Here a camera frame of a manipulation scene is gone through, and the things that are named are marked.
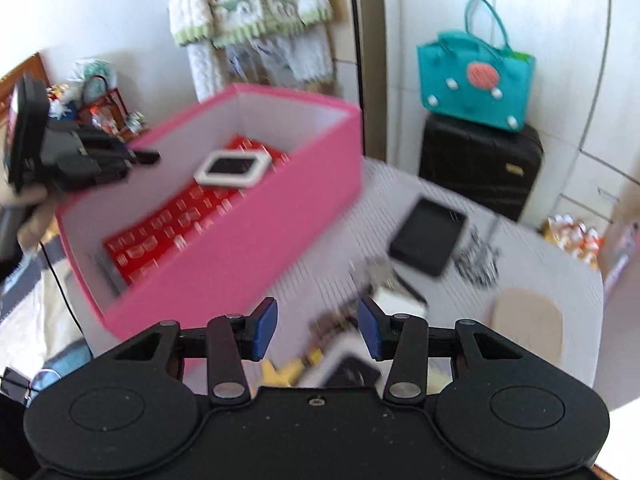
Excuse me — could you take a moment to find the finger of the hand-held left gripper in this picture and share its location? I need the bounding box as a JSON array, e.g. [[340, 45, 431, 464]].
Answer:
[[79, 129, 162, 189]]

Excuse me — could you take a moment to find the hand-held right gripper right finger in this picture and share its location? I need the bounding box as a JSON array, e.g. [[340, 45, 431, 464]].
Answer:
[[357, 295, 551, 405]]

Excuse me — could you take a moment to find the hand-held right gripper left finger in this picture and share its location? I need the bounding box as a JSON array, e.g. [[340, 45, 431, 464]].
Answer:
[[97, 296, 279, 406]]

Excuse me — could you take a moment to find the white charger plug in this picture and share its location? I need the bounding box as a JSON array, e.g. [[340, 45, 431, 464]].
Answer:
[[372, 280, 428, 318]]

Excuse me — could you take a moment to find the white portable router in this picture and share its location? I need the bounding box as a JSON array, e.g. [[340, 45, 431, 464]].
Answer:
[[300, 337, 386, 388], [193, 150, 273, 188]]

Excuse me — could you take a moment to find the yellow star hair clip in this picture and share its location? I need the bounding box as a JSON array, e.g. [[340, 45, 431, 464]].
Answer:
[[260, 347, 323, 388]]

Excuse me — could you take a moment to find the bunch of keys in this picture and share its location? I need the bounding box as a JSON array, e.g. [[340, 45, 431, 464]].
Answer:
[[350, 255, 401, 286]]

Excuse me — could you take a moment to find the pink cardboard box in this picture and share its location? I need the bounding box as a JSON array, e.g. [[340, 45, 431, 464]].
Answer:
[[55, 83, 363, 343]]

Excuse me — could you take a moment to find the black charger dock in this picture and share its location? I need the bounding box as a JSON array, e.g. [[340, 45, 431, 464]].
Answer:
[[389, 197, 468, 277]]

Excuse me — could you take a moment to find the round pink case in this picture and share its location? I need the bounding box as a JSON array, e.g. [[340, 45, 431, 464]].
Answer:
[[489, 287, 565, 361]]

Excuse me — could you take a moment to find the person's left forearm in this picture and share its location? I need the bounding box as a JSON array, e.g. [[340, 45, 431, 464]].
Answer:
[[15, 185, 57, 248]]

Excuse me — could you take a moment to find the red patterned gift bag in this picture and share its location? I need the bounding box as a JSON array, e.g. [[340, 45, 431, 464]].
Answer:
[[80, 75, 130, 141]]

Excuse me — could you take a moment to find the white fuzzy robe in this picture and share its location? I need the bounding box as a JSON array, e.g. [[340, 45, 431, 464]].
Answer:
[[167, 0, 335, 103]]

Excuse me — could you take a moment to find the black suitcase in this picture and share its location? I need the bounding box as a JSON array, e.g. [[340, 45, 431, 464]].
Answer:
[[419, 112, 544, 222]]

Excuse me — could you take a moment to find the blue denim cloth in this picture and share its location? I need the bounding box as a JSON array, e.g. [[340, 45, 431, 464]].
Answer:
[[42, 340, 93, 396]]

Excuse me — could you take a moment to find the pile of snack packets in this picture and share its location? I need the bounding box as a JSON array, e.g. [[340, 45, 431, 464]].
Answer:
[[542, 214, 603, 271]]

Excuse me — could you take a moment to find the teal felt handbag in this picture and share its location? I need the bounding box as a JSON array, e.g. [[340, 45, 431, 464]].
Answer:
[[417, 0, 537, 132]]

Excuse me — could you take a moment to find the white wardrobe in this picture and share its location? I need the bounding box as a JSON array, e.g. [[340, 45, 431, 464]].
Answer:
[[382, 0, 640, 241]]

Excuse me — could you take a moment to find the black cable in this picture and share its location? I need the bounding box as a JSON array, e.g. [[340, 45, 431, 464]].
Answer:
[[37, 240, 93, 356]]

